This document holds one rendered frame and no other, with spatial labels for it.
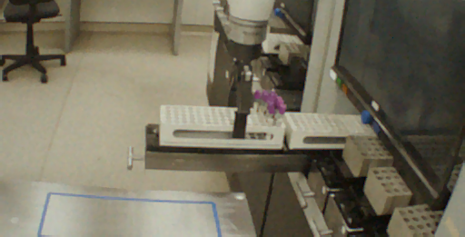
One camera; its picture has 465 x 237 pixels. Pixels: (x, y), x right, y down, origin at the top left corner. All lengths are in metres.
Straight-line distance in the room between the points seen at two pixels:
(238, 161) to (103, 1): 3.66
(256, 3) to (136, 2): 3.67
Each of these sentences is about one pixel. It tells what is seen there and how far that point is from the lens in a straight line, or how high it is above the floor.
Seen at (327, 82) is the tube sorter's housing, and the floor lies 0.92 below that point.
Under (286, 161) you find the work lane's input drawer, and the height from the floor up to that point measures 0.79.
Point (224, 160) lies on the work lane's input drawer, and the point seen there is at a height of 0.79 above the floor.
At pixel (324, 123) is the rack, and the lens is 1.29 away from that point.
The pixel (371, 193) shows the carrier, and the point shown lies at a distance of 1.09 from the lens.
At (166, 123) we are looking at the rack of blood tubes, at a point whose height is 0.87.
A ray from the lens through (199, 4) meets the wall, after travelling 4.74.
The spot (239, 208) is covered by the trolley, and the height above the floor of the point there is 0.82.
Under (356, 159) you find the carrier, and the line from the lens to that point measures 1.16.
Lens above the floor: 1.41
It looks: 25 degrees down
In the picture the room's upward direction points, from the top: 7 degrees clockwise
